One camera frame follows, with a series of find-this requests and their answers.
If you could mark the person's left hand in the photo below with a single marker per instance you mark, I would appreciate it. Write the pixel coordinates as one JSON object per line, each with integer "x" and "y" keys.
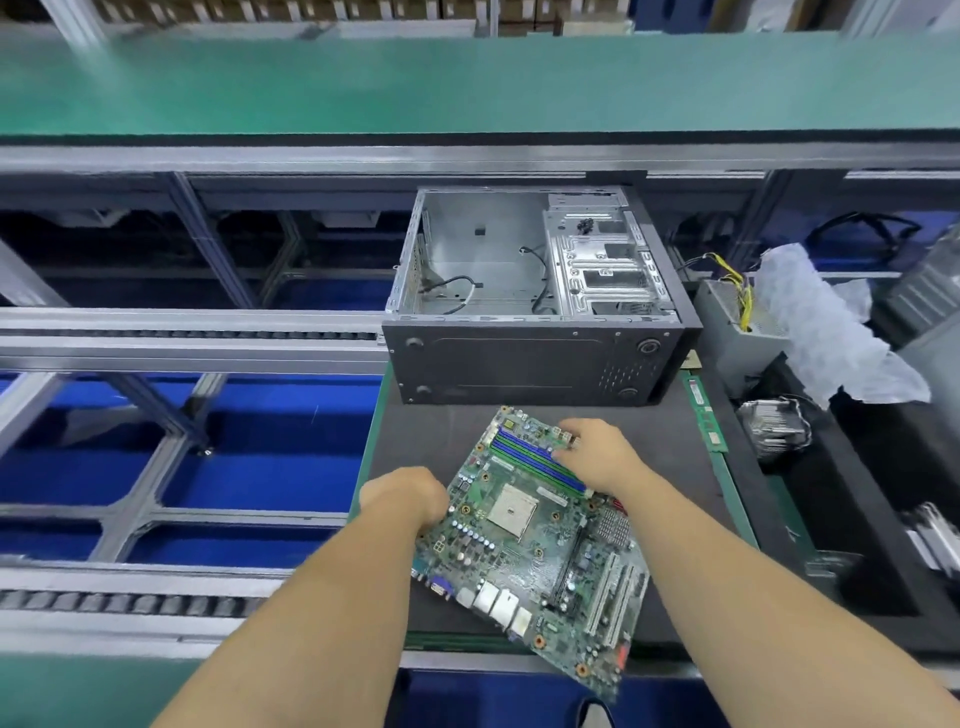
{"x": 405, "y": 507}

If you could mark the person's right hand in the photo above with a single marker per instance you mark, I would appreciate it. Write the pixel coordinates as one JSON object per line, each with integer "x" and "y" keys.
{"x": 608, "y": 458}

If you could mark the green RAM stick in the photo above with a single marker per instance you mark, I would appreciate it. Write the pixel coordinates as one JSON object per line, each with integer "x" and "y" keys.
{"x": 705, "y": 413}

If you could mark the green motherboard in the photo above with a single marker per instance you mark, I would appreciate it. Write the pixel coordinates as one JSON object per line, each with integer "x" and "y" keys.
{"x": 518, "y": 555}

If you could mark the black and silver computer case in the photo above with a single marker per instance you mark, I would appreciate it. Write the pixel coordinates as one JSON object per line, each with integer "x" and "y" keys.
{"x": 525, "y": 360}

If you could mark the grey power supply unit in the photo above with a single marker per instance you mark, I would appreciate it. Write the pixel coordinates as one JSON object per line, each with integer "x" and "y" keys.
{"x": 735, "y": 353}

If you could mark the metal heatsink cooler fan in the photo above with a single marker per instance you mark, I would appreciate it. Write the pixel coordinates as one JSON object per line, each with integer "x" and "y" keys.
{"x": 773, "y": 428}

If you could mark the person's left forearm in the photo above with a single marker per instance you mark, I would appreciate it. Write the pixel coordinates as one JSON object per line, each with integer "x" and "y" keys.
{"x": 300, "y": 630}

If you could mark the person's right forearm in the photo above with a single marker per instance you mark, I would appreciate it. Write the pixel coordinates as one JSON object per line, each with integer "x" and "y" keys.
{"x": 780, "y": 615}

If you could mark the person's right shoe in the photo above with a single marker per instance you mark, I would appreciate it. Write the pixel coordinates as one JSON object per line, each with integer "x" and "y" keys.
{"x": 596, "y": 714}

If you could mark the dark grey case side panel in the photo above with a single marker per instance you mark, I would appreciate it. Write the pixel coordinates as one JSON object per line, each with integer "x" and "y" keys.
{"x": 938, "y": 375}

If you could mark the grey computer tower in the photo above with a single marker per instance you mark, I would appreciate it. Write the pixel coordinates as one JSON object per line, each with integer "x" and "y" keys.
{"x": 930, "y": 278}

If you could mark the white bubble wrap bag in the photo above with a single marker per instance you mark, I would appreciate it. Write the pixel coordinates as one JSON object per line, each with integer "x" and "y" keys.
{"x": 825, "y": 330}

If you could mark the silver hard drive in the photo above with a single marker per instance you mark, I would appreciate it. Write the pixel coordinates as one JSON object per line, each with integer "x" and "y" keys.
{"x": 933, "y": 540}

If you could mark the green conveyor belt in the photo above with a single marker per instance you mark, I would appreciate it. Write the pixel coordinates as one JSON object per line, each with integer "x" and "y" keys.
{"x": 450, "y": 83}

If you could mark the stack of cardboard boxes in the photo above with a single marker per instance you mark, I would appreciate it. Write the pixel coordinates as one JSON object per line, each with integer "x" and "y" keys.
{"x": 300, "y": 12}

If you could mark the small metal bracket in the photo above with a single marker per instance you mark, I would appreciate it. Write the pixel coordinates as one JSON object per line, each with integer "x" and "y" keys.
{"x": 833, "y": 573}

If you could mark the aluminium roller conveyor rail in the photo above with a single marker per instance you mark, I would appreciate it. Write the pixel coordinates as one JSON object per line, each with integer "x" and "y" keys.
{"x": 150, "y": 342}

